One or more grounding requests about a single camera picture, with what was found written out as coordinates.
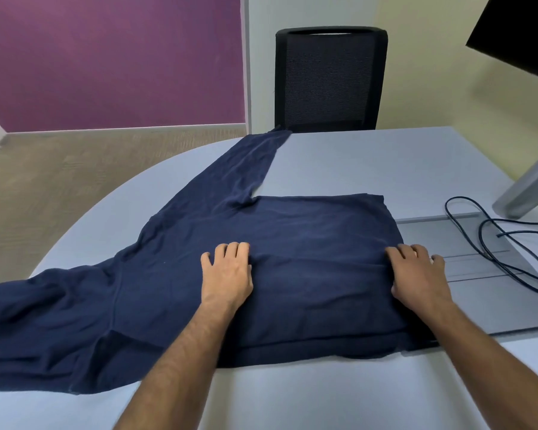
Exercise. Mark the person's right hand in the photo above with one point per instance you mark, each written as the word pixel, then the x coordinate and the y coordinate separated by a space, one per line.
pixel 419 282

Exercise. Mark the person's left hand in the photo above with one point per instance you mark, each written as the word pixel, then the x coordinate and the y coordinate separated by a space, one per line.
pixel 226 282

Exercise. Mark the navy blue hoodie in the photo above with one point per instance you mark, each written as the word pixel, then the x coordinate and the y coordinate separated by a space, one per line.
pixel 318 264

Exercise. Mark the person's left forearm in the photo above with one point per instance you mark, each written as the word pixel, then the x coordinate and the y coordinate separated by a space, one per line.
pixel 175 371

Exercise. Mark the person's right forearm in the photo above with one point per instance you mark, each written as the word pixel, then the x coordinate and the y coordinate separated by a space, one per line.
pixel 493 367

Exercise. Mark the steel water bottle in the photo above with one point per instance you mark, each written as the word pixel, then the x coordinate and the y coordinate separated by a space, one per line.
pixel 527 192

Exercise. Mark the black mesh back chair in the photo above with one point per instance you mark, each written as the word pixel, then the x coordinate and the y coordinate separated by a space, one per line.
pixel 329 80

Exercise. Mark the black television screen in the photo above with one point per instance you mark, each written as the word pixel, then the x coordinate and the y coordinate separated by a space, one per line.
pixel 520 35

